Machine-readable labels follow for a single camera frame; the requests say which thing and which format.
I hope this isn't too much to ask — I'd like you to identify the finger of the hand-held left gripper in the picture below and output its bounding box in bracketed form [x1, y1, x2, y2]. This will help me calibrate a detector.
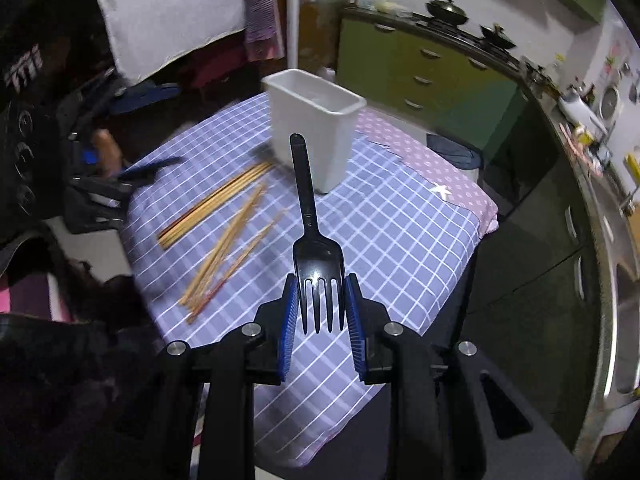
[65, 174, 137, 235]
[116, 156, 185, 183]

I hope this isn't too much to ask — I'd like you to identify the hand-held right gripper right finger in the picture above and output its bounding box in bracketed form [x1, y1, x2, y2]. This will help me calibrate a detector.
[344, 274, 583, 480]

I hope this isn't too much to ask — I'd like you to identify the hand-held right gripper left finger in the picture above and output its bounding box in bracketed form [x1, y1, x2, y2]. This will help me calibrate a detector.
[155, 275, 301, 480]

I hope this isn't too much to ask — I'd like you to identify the black plastic fork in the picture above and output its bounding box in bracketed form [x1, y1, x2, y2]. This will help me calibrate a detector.
[289, 133, 347, 335]

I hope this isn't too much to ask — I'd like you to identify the bunch of wooden chopsticks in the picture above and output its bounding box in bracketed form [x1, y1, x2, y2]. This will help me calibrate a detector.
[158, 161, 288, 325]

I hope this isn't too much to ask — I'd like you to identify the white plastic utensil container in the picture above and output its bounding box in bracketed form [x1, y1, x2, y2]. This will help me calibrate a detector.
[261, 69, 368, 195]

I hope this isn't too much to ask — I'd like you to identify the person's left hand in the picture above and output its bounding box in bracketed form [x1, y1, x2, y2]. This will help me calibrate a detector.
[95, 129, 123, 173]

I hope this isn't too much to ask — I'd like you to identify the blue slipper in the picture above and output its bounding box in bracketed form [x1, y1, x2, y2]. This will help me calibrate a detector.
[109, 82, 182, 115]

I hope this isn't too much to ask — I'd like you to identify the blue checkered tablecloth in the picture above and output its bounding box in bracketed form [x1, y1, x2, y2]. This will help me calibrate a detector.
[121, 91, 483, 461]

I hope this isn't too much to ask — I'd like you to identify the dark red cloth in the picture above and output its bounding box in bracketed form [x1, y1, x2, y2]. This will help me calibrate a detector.
[172, 35, 261, 96]

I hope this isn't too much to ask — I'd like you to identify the white hanging towel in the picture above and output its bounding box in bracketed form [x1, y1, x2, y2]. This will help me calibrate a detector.
[90, 0, 251, 85]

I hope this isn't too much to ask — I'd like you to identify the person's dark clothing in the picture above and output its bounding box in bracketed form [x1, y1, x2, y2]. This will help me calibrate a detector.
[0, 227, 168, 480]

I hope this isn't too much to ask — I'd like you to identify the pink dotted cloth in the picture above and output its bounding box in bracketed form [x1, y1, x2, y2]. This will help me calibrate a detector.
[354, 109, 500, 233]

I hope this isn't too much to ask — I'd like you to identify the dark lower cabinet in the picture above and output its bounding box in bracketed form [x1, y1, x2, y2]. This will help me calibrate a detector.
[465, 95, 608, 441]

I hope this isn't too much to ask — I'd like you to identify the pink striped garment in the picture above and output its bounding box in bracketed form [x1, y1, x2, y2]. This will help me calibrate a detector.
[244, 0, 285, 61]

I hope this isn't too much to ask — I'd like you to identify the dark blue stool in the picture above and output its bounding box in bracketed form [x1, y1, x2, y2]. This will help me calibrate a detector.
[426, 134, 485, 172]

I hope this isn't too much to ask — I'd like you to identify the white pole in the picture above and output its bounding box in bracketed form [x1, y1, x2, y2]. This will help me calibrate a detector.
[286, 0, 302, 71]

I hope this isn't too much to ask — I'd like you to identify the green drawer cabinet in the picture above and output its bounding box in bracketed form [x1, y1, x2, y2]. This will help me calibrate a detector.
[336, 7, 526, 161]

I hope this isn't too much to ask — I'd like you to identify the steel kitchen counter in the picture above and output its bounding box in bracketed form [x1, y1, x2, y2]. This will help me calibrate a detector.
[520, 55, 640, 461]

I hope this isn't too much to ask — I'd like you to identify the black wok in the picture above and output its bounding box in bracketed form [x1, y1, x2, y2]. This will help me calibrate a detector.
[425, 0, 472, 26]

